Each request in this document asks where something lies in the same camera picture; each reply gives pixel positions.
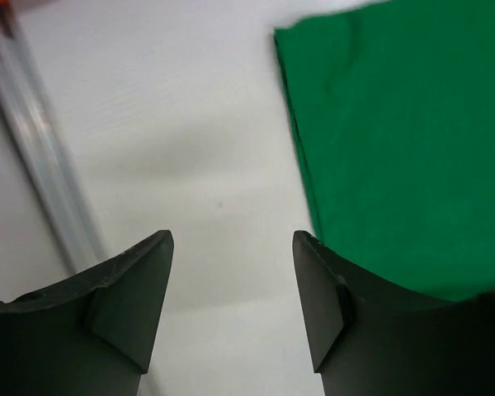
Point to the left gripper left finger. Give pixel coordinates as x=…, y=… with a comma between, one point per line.
x=91, y=334

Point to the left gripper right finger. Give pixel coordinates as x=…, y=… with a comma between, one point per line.
x=368, y=336

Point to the green t shirt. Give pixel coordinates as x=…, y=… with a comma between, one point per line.
x=392, y=109

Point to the aluminium rail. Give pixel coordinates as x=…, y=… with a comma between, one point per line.
x=30, y=122

